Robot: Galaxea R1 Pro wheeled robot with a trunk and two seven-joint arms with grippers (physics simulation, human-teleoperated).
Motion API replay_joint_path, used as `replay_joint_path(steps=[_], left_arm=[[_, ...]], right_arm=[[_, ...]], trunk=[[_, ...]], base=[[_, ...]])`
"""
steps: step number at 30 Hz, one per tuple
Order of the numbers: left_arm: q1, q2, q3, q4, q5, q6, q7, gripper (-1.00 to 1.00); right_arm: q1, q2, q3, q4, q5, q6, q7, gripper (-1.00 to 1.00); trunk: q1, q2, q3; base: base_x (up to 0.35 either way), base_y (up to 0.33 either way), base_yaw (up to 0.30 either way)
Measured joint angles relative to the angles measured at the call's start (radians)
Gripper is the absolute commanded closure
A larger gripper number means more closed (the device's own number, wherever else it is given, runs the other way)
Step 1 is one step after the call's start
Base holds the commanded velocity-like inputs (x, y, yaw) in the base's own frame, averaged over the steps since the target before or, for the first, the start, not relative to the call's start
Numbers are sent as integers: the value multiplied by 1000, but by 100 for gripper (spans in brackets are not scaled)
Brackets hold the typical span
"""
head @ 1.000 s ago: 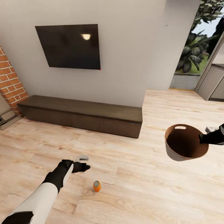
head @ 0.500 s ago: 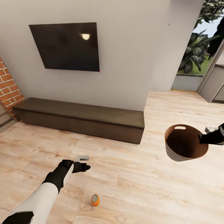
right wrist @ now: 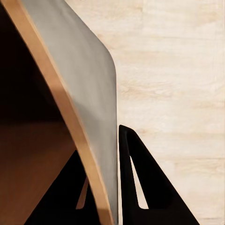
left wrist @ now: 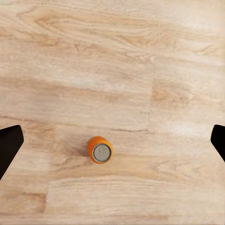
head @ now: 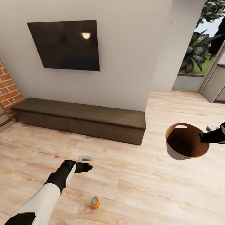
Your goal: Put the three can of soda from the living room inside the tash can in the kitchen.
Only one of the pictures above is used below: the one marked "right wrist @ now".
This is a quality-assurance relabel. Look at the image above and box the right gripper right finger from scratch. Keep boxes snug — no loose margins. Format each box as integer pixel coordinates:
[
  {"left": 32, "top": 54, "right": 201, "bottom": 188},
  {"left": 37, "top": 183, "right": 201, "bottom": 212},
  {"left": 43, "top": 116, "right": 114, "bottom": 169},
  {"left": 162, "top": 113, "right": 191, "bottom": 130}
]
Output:
[{"left": 119, "top": 125, "right": 200, "bottom": 225}]

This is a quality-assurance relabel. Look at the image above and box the trash can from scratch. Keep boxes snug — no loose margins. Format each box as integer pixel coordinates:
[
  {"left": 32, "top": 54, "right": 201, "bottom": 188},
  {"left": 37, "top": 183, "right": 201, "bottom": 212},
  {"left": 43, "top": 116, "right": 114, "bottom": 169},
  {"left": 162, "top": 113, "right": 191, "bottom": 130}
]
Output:
[{"left": 0, "top": 0, "right": 119, "bottom": 225}]

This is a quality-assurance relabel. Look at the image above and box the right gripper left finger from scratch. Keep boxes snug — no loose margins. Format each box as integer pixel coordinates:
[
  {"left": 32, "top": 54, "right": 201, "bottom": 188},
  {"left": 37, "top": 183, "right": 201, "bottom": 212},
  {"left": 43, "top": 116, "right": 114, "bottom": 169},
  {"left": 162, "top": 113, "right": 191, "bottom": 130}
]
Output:
[{"left": 24, "top": 150, "right": 101, "bottom": 225}]

